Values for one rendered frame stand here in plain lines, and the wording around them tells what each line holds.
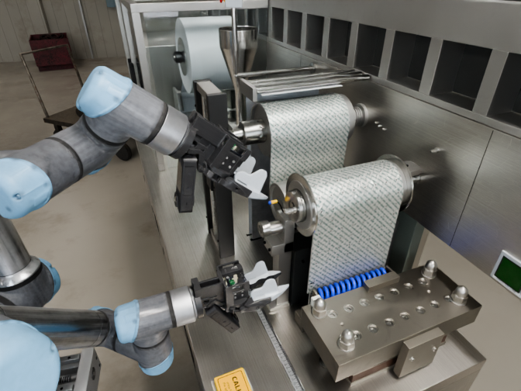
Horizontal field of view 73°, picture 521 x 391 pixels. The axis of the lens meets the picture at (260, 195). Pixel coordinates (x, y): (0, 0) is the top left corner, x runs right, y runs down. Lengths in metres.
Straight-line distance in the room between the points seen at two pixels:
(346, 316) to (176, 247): 0.64
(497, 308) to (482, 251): 1.72
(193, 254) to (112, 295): 1.30
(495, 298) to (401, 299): 1.76
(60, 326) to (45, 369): 0.24
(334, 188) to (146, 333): 0.49
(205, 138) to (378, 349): 0.56
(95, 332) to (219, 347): 0.31
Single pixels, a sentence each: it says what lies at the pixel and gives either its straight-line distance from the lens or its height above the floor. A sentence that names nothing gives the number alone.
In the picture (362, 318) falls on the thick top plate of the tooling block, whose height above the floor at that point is 1.03.
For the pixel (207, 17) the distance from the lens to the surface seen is 1.62.
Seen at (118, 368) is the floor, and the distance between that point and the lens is 2.12.
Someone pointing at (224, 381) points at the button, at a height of 0.92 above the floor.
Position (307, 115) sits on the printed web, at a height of 1.38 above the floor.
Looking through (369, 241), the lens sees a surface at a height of 1.14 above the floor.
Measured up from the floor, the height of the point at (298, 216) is 1.24.
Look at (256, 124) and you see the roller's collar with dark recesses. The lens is 0.94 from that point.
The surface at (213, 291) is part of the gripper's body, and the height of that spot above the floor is 1.15.
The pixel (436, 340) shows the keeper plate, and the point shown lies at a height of 1.01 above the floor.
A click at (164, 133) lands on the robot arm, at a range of 0.57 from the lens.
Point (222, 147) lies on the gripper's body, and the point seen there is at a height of 1.45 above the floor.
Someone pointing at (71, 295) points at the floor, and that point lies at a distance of 2.56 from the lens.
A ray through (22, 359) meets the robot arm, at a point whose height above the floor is 1.34.
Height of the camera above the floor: 1.70
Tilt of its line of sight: 32 degrees down
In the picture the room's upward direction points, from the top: straight up
